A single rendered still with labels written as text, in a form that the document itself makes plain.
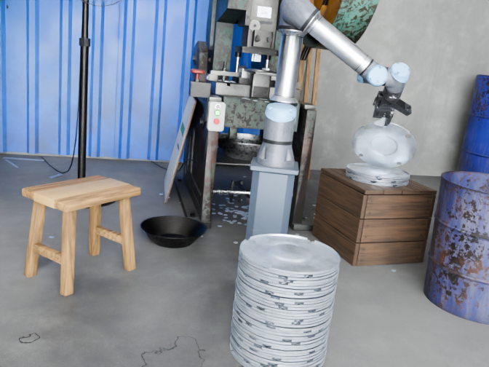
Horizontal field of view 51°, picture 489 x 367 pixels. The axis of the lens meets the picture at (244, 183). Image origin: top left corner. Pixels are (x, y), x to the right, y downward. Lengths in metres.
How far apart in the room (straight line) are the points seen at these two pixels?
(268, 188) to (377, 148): 0.71
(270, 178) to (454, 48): 2.94
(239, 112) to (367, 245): 0.88
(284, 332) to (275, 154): 0.77
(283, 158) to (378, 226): 0.60
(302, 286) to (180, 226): 1.17
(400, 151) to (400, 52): 2.01
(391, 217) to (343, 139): 1.99
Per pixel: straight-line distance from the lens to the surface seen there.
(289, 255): 1.48
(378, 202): 2.30
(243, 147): 2.68
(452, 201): 2.03
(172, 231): 2.48
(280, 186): 1.98
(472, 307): 2.10
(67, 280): 1.88
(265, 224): 2.03
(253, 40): 2.68
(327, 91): 4.17
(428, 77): 4.55
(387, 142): 2.46
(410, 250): 2.50
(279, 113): 1.96
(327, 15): 2.91
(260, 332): 1.47
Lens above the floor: 0.86
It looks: 14 degrees down
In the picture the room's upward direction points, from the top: 6 degrees clockwise
